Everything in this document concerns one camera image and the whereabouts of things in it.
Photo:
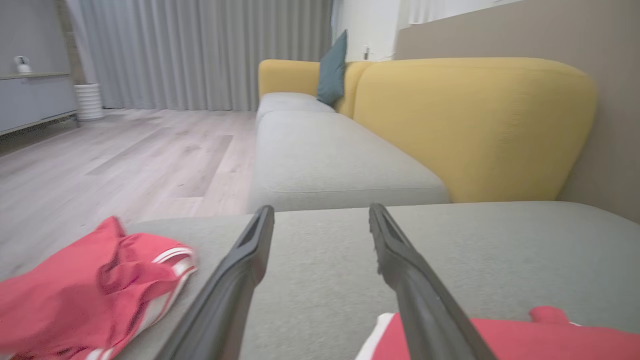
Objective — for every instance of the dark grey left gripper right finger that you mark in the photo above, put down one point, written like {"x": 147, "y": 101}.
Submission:
{"x": 420, "y": 305}

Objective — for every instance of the grey sideboard cabinet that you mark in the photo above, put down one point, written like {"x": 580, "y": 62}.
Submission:
{"x": 30, "y": 100}

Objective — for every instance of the small white security camera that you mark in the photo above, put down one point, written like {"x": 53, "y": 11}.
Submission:
{"x": 22, "y": 65}

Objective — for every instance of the wide yellow sofa backrest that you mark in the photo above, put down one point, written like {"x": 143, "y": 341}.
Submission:
{"x": 475, "y": 125}

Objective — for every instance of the narrow yellow sofa backrest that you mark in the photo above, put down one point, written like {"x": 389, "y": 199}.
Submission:
{"x": 285, "y": 75}

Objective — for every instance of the long grey sofa seat cushion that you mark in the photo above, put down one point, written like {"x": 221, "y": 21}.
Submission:
{"x": 325, "y": 160}

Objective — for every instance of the red basketball jersey white trim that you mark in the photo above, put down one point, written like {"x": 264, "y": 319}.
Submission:
{"x": 65, "y": 300}

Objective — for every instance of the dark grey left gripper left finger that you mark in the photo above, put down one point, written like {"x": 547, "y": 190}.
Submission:
{"x": 225, "y": 300}

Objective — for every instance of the grey pleated curtain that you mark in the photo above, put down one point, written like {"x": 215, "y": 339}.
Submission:
{"x": 200, "y": 55}

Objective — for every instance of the short grey sofa seat cushion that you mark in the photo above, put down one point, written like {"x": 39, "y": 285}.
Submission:
{"x": 287, "y": 101}

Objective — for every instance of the teal throw pillow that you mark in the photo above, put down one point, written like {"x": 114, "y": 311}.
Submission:
{"x": 332, "y": 75}

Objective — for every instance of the folded red garment white trim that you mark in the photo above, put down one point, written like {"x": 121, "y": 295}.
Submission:
{"x": 550, "y": 340}

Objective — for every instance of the white ribbed vase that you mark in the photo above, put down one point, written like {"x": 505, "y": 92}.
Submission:
{"x": 89, "y": 102}

